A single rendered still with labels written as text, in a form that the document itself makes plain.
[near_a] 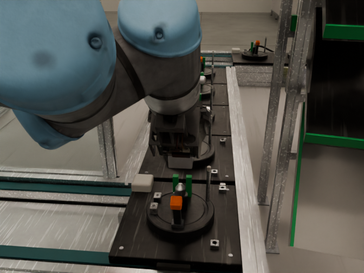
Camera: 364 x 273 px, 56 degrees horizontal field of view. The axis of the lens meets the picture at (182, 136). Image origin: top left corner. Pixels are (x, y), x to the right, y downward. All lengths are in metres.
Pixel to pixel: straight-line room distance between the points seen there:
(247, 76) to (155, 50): 1.52
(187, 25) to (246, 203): 0.56
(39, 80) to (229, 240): 0.57
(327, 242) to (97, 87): 0.55
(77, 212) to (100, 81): 0.68
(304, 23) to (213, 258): 0.43
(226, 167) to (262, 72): 1.00
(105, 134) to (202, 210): 0.29
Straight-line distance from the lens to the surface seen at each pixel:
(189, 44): 0.33
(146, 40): 0.31
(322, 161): 0.70
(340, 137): 0.57
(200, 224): 0.69
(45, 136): 0.33
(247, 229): 0.73
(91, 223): 0.83
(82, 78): 0.18
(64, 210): 0.88
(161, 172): 0.87
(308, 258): 0.85
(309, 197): 0.69
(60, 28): 0.18
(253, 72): 1.83
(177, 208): 0.62
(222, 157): 0.94
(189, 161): 0.62
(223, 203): 0.77
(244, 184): 0.87
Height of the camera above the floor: 1.45
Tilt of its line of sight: 27 degrees down
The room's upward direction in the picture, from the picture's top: straight up
